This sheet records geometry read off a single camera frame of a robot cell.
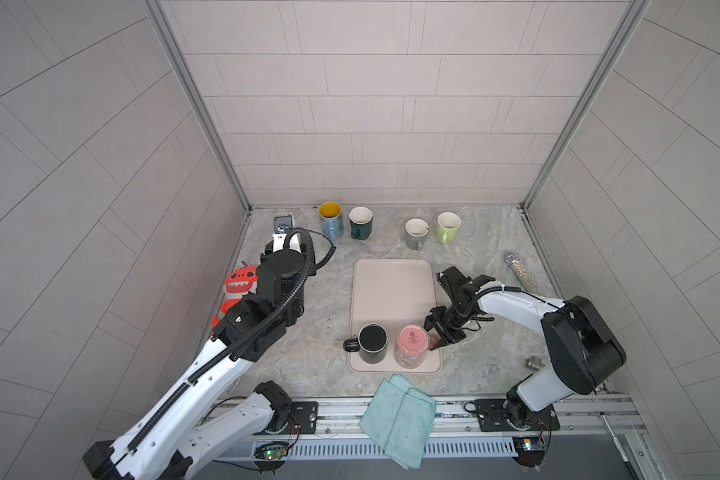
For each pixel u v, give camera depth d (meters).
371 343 0.74
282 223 0.50
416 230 1.02
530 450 0.68
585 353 0.44
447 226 1.00
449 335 0.73
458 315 0.71
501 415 0.71
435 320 0.76
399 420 0.70
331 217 1.00
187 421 0.38
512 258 0.97
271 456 0.64
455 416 0.72
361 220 1.00
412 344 0.73
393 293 0.92
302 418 0.71
